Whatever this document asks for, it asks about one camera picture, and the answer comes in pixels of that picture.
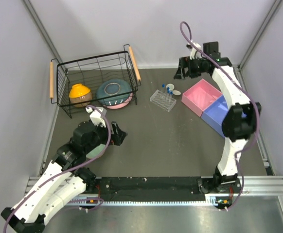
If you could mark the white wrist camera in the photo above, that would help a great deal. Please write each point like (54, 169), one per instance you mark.
(95, 117)
(194, 54)

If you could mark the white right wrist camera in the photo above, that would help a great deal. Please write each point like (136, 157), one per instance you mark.
(194, 54)

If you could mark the clear test tube rack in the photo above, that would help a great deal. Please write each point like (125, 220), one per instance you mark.
(159, 99)

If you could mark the black wire basket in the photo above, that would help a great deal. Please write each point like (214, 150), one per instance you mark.
(92, 72)

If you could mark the aluminium cable rail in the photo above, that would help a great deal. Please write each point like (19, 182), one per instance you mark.
(221, 197)

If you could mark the orange ceramic bowl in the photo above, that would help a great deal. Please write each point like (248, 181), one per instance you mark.
(80, 95)

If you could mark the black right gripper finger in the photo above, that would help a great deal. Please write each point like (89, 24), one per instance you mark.
(193, 72)
(182, 65)

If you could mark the pink plastic box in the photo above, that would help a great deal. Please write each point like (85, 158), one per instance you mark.
(200, 96)

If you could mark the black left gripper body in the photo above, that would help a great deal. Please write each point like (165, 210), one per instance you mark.
(101, 135)

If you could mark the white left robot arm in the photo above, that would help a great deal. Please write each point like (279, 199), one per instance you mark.
(65, 177)

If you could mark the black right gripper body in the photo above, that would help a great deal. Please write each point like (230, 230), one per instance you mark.
(197, 64)

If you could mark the small white lid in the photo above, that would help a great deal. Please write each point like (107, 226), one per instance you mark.
(176, 92)

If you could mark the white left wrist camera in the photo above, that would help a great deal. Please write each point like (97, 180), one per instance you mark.
(95, 117)

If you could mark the green ceramic bowl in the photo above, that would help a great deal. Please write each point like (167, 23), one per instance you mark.
(96, 152)

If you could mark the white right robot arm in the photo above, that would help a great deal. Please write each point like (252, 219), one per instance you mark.
(242, 118)

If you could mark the pink ceramic plate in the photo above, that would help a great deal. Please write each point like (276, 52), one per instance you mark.
(123, 104)

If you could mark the blue plastic box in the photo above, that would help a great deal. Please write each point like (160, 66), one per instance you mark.
(215, 114)

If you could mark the small white cup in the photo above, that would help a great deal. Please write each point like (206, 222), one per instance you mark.
(170, 87)

